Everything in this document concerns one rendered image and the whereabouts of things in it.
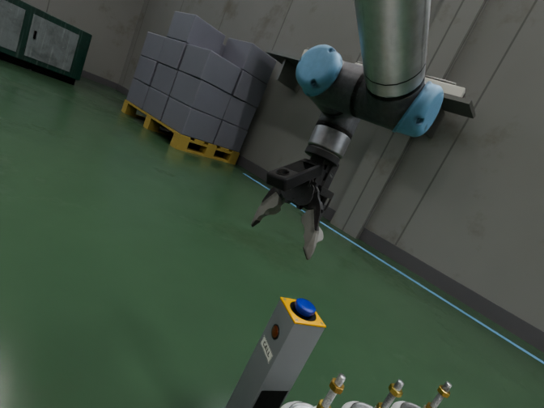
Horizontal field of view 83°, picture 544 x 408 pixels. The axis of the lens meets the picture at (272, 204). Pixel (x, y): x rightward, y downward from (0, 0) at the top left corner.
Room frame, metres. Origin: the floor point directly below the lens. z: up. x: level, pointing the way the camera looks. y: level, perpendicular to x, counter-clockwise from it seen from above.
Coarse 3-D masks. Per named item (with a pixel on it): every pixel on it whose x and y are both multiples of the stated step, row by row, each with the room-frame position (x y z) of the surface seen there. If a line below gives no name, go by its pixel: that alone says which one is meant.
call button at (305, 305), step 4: (296, 300) 0.53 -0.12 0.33; (300, 300) 0.53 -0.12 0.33; (304, 300) 0.54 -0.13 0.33; (296, 304) 0.52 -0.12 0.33; (300, 304) 0.52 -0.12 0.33; (304, 304) 0.52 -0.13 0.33; (308, 304) 0.53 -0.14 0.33; (312, 304) 0.54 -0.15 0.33; (296, 308) 0.52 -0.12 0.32; (300, 308) 0.51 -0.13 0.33; (304, 308) 0.51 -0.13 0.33; (308, 308) 0.51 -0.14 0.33; (312, 308) 0.52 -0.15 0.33; (300, 312) 0.51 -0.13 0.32; (304, 312) 0.51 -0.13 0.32; (308, 312) 0.51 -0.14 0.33; (312, 312) 0.51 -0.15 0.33; (304, 316) 0.51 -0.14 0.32; (308, 316) 0.52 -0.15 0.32
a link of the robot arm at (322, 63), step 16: (320, 48) 0.52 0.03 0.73; (304, 64) 0.52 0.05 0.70; (320, 64) 0.51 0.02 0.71; (336, 64) 0.50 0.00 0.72; (352, 64) 0.52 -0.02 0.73; (304, 80) 0.51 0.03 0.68; (320, 80) 0.50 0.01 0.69; (336, 80) 0.51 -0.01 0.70; (352, 80) 0.50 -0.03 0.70; (320, 96) 0.53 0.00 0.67; (336, 96) 0.51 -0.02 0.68; (336, 112) 0.58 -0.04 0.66
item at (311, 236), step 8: (304, 216) 0.57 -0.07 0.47; (312, 216) 0.56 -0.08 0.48; (304, 224) 0.56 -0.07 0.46; (312, 224) 0.55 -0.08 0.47; (304, 232) 0.56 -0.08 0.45; (312, 232) 0.55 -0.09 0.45; (320, 232) 0.59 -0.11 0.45; (304, 240) 0.55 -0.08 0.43; (312, 240) 0.54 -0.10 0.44; (320, 240) 0.58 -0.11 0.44; (304, 248) 0.54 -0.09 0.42; (312, 248) 0.54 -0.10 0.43
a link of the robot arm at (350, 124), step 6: (324, 114) 0.62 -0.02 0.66; (342, 114) 0.59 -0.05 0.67; (318, 120) 0.63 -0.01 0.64; (324, 120) 0.61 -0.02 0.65; (330, 120) 0.61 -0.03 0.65; (336, 120) 0.60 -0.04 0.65; (342, 120) 0.60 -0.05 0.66; (348, 120) 0.61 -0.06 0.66; (354, 120) 0.61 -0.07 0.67; (330, 126) 0.60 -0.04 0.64; (336, 126) 0.60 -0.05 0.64; (342, 126) 0.60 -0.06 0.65; (348, 126) 0.61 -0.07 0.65; (354, 126) 0.62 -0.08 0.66; (342, 132) 0.60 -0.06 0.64; (348, 132) 0.61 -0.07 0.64; (354, 132) 0.63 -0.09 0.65
